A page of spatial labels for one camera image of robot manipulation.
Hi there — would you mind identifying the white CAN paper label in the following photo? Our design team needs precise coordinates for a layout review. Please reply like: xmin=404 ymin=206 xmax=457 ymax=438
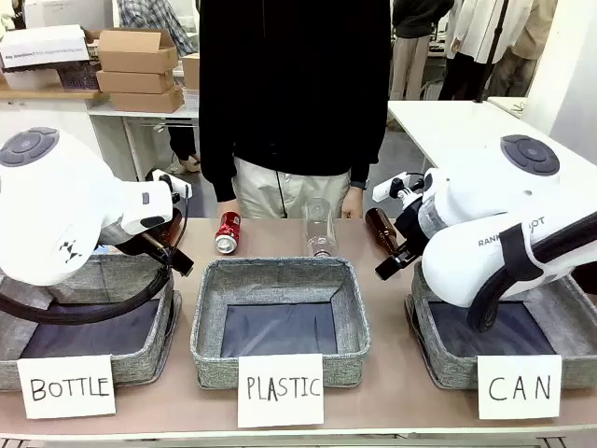
xmin=476 ymin=354 xmax=562 ymax=421

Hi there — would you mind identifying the grey fabric basket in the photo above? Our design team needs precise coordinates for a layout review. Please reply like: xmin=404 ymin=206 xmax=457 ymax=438
xmin=0 ymin=246 xmax=183 ymax=392
xmin=189 ymin=256 xmax=372 ymax=390
xmin=404 ymin=260 xmax=597 ymax=391

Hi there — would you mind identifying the brown glass bottle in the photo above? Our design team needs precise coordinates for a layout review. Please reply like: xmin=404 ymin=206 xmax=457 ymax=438
xmin=364 ymin=207 xmax=403 ymax=257
xmin=158 ymin=210 xmax=186 ymax=253

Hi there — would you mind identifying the person in beige trousers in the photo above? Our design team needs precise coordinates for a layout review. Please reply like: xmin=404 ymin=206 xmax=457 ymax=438
xmin=389 ymin=0 xmax=455 ymax=102

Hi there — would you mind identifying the small brown cardboard box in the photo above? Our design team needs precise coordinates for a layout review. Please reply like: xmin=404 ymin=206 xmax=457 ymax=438
xmin=181 ymin=52 xmax=201 ymax=91

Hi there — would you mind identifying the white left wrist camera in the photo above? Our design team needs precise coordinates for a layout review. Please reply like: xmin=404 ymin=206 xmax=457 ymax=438
xmin=149 ymin=168 xmax=193 ymax=201

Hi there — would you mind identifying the wooden shelf board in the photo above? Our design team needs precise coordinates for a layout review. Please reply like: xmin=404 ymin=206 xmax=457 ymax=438
xmin=0 ymin=87 xmax=111 ymax=102

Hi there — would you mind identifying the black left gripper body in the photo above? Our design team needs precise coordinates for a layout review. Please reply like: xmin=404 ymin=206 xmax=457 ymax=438
xmin=120 ymin=229 xmax=170 ymax=263

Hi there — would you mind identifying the white desk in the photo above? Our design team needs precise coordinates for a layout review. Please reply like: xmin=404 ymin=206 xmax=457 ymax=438
xmin=87 ymin=100 xmax=201 ymax=183

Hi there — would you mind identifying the white BOTTLE paper label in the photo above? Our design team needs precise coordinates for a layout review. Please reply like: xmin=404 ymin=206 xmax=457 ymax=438
xmin=16 ymin=354 xmax=117 ymax=420

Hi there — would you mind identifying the white PLASTIC paper label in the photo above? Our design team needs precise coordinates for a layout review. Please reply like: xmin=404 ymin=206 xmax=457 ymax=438
xmin=236 ymin=353 xmax=326 ymax=428

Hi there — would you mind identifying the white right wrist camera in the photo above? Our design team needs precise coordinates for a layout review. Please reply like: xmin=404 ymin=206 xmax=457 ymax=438
xmin=371 ymin=172 xmax=426 ymax=203

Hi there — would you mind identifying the person in tan clothes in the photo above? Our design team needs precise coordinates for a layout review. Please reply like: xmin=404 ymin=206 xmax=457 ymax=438
xmin=487 ymin=0 xmax=559 ymax=99

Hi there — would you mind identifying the person in black sweater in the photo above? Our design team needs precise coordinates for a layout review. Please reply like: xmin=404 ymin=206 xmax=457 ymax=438
xmin=198 ymin=0 xmax=392 ymax=220

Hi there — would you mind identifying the person's left hand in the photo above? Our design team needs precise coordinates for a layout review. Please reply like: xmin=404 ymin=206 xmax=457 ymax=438
xmin=340 ymin=188 xmax=365 ymax=220

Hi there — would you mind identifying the white table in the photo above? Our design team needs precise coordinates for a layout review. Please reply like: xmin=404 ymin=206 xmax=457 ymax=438
xmin=386 ymin=98 xmax=597 ymax=188

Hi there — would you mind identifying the red soda can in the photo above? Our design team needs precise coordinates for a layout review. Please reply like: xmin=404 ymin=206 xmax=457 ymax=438
xmin=214 ymin=210 xmax=243 ymax=255

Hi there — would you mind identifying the person in plaid shirt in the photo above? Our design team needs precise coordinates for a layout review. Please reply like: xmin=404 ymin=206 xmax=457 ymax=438
xmin=116 ymin=0 xmax=199 ymax=58

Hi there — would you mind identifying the open brown cardboard box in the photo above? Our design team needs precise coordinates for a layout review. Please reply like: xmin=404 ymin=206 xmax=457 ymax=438
xmin=96 ymin=28 xmax=180 ymax=75

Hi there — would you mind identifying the purple plastic crate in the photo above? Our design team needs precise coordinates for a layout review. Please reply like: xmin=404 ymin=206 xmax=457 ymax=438
xmin=58 ymin=63 xmax=103 ymax=91

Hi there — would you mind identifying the flat brown cardboard box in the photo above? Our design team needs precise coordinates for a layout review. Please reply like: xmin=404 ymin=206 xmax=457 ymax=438
xmin=95 ymin=69 xmax=175 ymax=94
xmin=109 ymin=87 xmax=185 ymax=114

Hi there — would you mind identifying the person in white shirt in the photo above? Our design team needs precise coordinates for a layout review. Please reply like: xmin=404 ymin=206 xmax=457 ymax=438
xmin=437 ymin=0 xmax=510 ymax=102

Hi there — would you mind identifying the white cardboard box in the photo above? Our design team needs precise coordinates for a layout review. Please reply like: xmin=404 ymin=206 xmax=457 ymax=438
xmin=0 ymin=23 xmax=90 ymax=71

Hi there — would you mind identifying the clear plastic bottle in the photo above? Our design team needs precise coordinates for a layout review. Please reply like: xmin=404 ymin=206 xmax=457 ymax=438
xmin=302 ymin=197 xmax=338 ymax=259

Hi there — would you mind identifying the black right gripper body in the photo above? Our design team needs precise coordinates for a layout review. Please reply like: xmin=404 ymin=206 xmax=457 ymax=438
xmin=393 ymin=203 xmax=424 ymax=254

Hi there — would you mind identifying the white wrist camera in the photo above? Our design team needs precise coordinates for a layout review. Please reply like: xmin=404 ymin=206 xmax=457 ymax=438
xmin=371 ymin=172 xmax=426 ymax=203
xmin=149 ymin=168 xmax=193 ymax=201

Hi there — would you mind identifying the black tripod pole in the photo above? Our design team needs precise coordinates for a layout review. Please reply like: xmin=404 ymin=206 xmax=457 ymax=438
xmin=474 ymin=0 xmax=510 ymax=104

